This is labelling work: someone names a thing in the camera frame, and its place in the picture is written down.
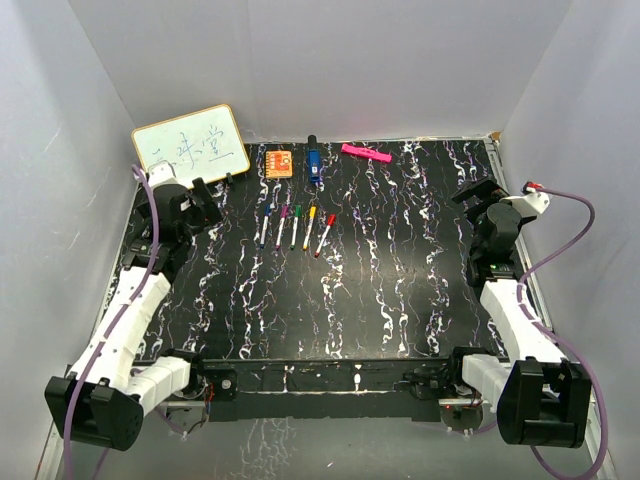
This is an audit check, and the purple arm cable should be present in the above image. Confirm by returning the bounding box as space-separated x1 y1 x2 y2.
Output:
62 164 211 480
414 187 609 479

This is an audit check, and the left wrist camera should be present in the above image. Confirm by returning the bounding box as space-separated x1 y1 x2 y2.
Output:
147 161 178 190

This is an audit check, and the small orange notebook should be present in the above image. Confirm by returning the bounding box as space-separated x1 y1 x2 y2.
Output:
265 150 293 179

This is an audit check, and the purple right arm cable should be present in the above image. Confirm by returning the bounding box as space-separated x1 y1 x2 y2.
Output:
414 187 609 479

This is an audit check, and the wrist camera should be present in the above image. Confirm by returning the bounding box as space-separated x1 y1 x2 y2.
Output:
147 161 178 190
500 182 551 222

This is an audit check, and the small yellow-framed whiteboard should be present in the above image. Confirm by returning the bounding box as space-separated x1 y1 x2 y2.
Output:
131 104 251 188

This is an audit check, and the green marker pen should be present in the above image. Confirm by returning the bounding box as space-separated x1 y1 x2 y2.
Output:
289 204 302 250

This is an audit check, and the pink plastic clip bar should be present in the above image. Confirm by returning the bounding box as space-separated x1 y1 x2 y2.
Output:
341 143 392 164

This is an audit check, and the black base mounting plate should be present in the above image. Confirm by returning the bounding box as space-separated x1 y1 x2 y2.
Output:
196 358 484 422

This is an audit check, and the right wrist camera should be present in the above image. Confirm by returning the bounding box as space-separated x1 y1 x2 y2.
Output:
500 182 551 222

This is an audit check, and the blue stapler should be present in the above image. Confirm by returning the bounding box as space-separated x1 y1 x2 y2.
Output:
307 135 321 184

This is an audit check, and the red marker pen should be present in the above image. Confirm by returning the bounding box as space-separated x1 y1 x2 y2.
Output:
314 214 336 258

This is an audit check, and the purple marker pen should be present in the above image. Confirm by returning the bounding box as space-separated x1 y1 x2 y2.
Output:
275 204 289 250

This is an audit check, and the yellow marker pen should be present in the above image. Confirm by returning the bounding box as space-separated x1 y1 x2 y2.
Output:
302 205 317 251

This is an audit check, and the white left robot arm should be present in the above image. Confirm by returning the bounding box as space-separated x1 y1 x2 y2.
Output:
44 178 222 451

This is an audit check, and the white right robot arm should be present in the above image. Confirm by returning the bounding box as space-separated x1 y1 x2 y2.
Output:
402 176 592 448

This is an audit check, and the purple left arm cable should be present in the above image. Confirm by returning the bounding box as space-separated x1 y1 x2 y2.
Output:
62 164 211 480

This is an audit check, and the blue marker pen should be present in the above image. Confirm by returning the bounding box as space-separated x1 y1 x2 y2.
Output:
259 203 274 249

